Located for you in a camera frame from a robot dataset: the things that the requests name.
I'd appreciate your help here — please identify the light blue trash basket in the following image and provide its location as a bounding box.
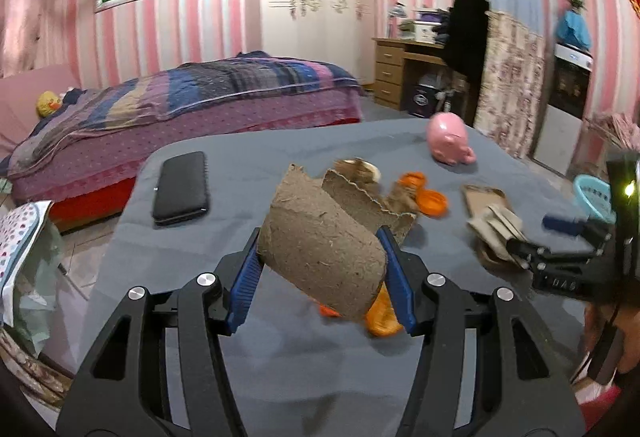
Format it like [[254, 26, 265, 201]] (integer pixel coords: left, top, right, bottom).
[[573, 175, 616, 223]]

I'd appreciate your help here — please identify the pink piggy bank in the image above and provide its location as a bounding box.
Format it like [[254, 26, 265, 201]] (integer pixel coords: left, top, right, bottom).
[[426, 112, 476, 165]]

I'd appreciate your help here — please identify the orange peel ball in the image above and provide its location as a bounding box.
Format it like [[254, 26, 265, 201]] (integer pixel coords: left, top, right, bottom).
[[397, 172, 427, 190]]

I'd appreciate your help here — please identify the crumpled brown paper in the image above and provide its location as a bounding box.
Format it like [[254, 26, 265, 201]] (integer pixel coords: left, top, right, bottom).
[[384, 182, 420, 215]]

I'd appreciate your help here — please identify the bed with purple quilt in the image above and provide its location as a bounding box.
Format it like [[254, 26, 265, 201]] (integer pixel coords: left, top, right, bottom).
[[1, 50, 363, 231]]

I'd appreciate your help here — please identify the black phone case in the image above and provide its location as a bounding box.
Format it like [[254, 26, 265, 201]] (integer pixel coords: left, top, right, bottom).
[[152, 151, 209, 226]]

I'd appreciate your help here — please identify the pink cloth on rack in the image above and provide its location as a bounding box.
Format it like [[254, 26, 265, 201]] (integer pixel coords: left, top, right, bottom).
[[590, 113, 640, 152]]

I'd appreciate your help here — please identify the orange peel piece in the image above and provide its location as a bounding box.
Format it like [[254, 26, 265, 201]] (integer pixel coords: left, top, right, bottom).
[[416, 188, 448, 217]]

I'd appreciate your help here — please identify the wooden desk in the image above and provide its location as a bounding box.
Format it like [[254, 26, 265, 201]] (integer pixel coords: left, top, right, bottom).
[[373, 38, 468, 118]]

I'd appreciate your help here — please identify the black hanging coat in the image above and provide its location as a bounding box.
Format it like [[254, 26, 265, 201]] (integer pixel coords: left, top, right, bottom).
[[441, 0, 492, 88]]

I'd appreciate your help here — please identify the orange plastic wrapper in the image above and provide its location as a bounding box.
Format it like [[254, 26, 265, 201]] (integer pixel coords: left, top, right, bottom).
[[314, 282, 404, 339]]

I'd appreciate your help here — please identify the blue cloth covered item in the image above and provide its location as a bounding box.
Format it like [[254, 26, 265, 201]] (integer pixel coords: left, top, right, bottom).
[[555, 0, 592, 53]]

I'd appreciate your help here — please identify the white paper cup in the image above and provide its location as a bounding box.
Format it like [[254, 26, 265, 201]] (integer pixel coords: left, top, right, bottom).
[[333, 158, 381, 183]]

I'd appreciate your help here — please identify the torn brown cardboard piece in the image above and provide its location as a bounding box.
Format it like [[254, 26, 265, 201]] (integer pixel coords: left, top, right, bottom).
[[321, 170, 416, 244]]

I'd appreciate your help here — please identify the yellow plush toy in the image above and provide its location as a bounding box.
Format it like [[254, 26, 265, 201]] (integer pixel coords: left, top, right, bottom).
[[36, 90, 63, 119]]

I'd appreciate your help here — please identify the floral curtain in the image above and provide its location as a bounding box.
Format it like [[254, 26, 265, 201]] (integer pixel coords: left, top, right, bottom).
[[474, 10, 546, 159]]

